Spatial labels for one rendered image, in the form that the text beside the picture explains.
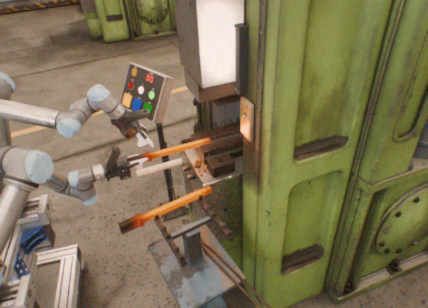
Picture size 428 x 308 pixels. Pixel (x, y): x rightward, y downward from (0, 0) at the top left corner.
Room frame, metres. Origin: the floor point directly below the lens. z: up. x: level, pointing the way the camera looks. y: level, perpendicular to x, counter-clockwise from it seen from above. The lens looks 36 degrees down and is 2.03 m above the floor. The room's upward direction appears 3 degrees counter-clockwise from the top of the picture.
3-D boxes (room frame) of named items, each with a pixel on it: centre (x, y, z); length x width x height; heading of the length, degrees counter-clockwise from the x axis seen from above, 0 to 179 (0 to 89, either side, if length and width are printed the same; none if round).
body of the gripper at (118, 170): (1.30, 0.48, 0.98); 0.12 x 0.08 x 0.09; 111
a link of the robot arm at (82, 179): (1.24, 0.63, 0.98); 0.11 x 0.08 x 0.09; 111
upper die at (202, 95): (1.55, -0.10, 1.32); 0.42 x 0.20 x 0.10; 111
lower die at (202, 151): (1.55, -0.10, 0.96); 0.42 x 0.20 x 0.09; 111
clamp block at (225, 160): (1.33, -0.02, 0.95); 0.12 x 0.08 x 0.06; 111
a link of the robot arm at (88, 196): (1.25, 0.64, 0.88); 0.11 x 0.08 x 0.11; 67
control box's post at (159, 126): (1.96, 0.37, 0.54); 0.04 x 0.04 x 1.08; 21
